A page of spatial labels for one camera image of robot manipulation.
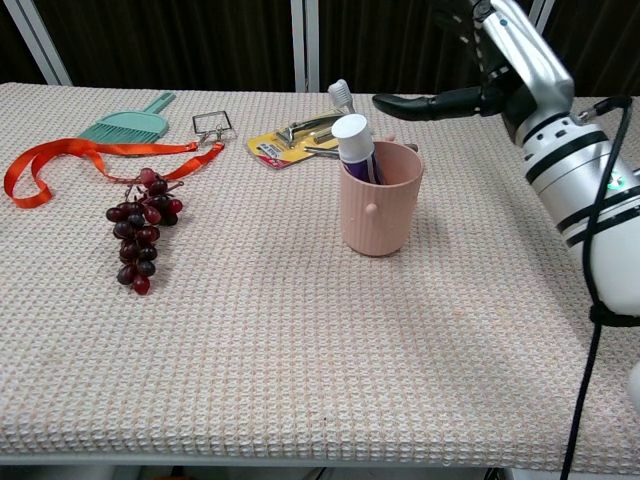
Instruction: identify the yellow carded razor package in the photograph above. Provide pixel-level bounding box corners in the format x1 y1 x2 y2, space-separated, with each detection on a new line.
245 110 374 172

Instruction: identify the pink ribbed plastic cup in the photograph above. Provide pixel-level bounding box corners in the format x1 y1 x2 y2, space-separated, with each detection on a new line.
339 132 427 258

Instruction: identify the dark red grape bunch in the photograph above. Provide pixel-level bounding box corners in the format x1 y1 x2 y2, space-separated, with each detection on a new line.
105 167 185 296

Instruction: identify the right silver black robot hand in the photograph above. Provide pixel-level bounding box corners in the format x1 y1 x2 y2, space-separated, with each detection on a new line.
371 0 576 137

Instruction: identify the purple white toothpaste tube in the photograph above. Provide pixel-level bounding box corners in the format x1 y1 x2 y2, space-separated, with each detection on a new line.
330 113 387 186

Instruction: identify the white partition frame post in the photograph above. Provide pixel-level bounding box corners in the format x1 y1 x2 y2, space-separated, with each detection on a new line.
0 0 74 87
290 0 321 94
524 0 557 41

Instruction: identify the metal rectangular badge frame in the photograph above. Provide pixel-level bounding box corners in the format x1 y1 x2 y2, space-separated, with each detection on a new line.
191 110 237 145

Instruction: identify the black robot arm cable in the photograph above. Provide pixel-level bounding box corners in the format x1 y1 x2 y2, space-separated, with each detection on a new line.
558 94 634 480

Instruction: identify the beige waffle table cloth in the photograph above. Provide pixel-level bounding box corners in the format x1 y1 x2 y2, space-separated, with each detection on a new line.
0 81 640 475

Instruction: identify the teal plastic hand brush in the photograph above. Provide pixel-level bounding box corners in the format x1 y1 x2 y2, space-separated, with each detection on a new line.
79 91 178 147

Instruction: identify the black pleated curtain panel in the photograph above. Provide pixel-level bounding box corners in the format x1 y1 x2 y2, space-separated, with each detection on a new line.
0 4 49 86
33 0 297 93
318 0 491 97
537 0 640 99

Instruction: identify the orange ribbon lanyard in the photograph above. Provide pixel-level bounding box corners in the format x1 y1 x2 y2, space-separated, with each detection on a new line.
3 138 226 210

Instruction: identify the grey white toothbrush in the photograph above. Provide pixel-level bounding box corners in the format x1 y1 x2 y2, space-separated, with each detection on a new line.
327 79 378 185

